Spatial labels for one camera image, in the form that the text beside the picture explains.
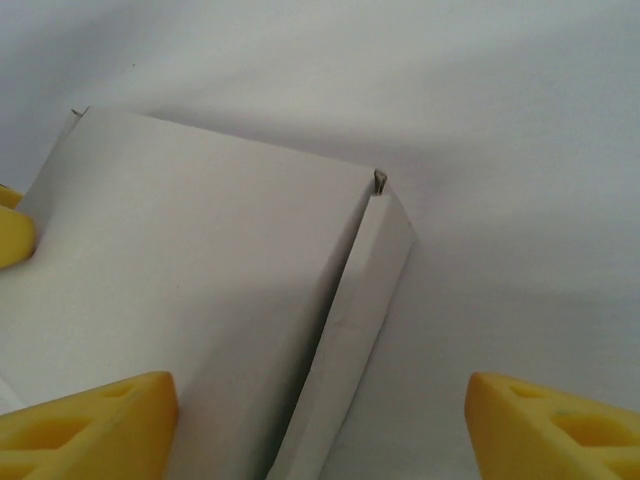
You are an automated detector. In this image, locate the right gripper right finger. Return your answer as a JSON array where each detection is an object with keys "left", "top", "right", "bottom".
[{"left": 466, "top": 370, "right": 640, "bottom": 480}]

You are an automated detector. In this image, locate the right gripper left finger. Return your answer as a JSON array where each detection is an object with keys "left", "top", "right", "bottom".
[{"left": 0, "top": 370, "right": 181, "bottom": 480}]

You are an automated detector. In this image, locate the white paper box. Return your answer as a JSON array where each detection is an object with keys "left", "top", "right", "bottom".
[{"left": 0, "top": 105, "right": 417, "bottom": 480}]

